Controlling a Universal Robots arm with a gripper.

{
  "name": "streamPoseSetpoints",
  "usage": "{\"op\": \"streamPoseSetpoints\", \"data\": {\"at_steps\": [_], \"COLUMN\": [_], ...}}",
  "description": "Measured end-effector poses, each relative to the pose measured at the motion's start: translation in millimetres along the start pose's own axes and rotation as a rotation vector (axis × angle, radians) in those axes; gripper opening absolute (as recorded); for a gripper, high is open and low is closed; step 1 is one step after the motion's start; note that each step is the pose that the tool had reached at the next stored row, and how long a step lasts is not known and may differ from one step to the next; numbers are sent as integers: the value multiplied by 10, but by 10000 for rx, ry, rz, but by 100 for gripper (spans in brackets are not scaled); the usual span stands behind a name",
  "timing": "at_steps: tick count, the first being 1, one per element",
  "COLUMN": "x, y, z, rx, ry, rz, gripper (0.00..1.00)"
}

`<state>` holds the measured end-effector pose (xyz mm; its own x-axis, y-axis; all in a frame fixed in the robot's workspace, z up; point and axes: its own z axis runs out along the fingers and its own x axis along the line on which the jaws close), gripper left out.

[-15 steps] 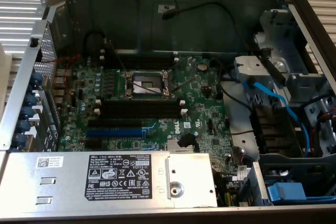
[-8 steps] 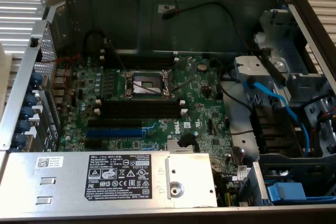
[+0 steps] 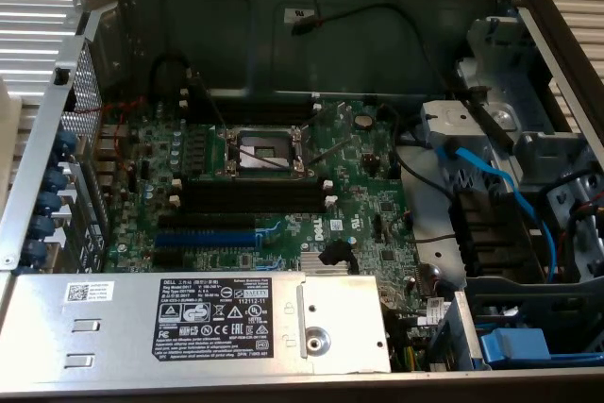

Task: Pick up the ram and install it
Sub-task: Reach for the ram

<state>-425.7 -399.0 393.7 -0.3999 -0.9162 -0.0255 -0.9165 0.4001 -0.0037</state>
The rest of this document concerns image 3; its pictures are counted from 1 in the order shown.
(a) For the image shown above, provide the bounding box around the metal ethernet port block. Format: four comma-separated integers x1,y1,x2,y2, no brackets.
97,123,129,143

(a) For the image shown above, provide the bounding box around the thick black looped cable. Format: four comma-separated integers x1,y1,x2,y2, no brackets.
148,56,191,109

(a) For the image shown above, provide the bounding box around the long black expansion slot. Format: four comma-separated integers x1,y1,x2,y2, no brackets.
158,212,257,233

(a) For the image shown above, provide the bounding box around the black wire with connector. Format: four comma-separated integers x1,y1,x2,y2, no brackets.
288,0,454,92

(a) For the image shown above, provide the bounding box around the blue card retention clip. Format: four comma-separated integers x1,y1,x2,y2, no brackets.
28,213,56,240
36,191,62,215
54,131,79,159
21,238,48,265
44,169,70,192

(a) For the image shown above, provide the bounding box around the silver finned chipset heatsink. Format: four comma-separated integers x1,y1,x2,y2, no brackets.
300,251,360,277

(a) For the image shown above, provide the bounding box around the silver power supply unit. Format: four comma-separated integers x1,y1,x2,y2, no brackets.
0,272,393,378

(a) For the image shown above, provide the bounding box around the silver metal disk bay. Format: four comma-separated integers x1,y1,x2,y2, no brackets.
419,14,604,281

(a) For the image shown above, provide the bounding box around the black connector block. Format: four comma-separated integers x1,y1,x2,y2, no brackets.
319,239,356,267

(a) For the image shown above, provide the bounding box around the black RAM slot white latch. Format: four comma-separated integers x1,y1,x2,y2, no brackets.
168,193,337,214
179,87,322,102
178,99,323,117
172,178,331,196

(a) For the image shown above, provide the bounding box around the yellow green wire bundle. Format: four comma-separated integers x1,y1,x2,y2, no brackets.
394,339,424,372

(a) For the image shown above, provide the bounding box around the blue flat SATA wire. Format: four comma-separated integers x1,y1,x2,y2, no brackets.
433,137,561,277

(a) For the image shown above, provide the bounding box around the black plastic bar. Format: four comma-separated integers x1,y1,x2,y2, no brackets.
464,85,516,153

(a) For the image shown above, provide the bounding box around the red black twisted wire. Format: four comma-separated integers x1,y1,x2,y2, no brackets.
60,94,148,173

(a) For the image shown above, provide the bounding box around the plain metal port block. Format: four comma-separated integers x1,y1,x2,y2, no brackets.
96,142,127,161

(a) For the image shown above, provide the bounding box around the black ribbed plastic block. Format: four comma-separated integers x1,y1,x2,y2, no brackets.
450,188,544,277

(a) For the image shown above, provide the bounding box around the metal CPU socket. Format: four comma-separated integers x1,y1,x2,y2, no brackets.
216,124,315,182

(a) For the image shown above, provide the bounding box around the black red wire bundle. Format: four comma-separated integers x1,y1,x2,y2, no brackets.
561,194,604,281

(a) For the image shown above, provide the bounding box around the short black expansion slot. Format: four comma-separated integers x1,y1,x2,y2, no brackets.
151,249,186,268

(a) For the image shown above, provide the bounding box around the grey plastic drive tray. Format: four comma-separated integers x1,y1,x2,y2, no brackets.
464,275,604,371

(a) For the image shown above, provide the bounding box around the metal USB port block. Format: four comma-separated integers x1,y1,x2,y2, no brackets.
95,160,125,178
95,177,123,195

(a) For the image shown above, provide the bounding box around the black power wire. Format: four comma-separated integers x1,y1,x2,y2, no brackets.
377,103,461,201

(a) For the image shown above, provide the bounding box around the green Dell motherboard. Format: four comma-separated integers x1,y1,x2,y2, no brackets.
101,93,449,371

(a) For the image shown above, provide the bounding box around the silver open PC case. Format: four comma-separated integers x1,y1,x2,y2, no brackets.
0,0,604,403

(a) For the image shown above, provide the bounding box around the blue plastic drive latch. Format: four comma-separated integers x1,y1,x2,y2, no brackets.
478,327,553,371

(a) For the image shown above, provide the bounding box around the long blue expansion slot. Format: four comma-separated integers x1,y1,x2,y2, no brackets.
154,227,284,249

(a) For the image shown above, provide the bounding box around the silver metal bracket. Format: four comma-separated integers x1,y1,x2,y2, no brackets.
428,290,487,372

